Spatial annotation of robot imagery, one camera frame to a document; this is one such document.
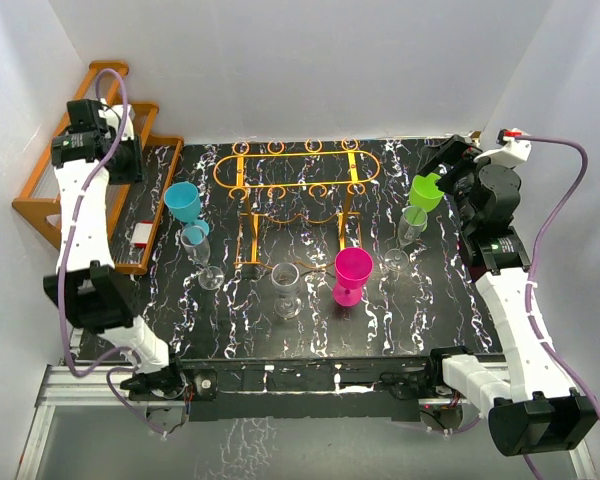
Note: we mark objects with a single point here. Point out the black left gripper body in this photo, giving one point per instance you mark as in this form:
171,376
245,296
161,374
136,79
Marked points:
128,167

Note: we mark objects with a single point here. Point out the magenta plastic wine glass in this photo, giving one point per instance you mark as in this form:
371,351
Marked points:
353,268

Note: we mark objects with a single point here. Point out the gold wire wine glass rack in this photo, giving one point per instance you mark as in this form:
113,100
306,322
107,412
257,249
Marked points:
282,187

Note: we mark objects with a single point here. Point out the aluminium base frame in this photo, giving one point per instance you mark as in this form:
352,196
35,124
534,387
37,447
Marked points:
393,387

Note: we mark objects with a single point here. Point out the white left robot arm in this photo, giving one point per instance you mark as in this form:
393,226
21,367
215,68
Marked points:
97,149

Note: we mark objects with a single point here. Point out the green plastic wine glass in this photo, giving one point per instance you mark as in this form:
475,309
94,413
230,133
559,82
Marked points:
424,192

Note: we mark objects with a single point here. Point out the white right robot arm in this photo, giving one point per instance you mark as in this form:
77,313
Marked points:
510,300

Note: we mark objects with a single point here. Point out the red and white eraser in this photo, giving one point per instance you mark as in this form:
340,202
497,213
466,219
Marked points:
141,234

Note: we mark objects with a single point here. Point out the teal plastic wine glass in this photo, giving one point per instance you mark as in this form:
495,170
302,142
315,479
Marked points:
183,202

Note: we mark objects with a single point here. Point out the clear short wine glass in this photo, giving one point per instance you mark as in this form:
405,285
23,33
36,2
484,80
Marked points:
286,280

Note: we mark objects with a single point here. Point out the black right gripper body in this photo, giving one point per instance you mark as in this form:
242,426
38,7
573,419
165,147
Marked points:
458,155

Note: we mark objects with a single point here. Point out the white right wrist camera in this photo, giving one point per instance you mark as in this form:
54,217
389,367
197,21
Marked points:
513,150

